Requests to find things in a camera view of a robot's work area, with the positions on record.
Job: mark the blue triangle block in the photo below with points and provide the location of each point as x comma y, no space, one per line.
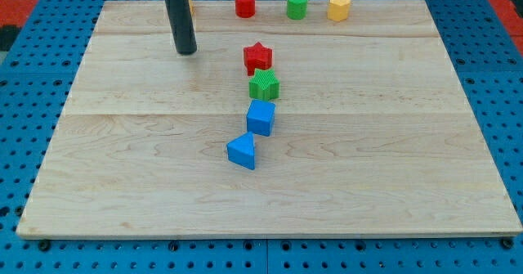
241,151

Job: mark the yellow hexagon block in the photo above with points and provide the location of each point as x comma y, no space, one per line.
338,10

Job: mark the blue cube block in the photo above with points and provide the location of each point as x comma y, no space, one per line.
260,117

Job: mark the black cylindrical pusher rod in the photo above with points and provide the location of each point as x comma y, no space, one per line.
182,27

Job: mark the yellow block behind rod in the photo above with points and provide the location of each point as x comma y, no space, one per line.
191,6

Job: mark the red cylinder block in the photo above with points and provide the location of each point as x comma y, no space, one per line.
245,8

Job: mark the green star block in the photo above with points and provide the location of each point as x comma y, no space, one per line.
264,85

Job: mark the light wooden board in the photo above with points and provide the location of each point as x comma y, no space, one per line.
373,135

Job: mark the red star block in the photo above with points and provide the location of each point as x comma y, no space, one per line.
257,56

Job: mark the green cylinder block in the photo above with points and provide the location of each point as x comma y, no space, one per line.
296,9

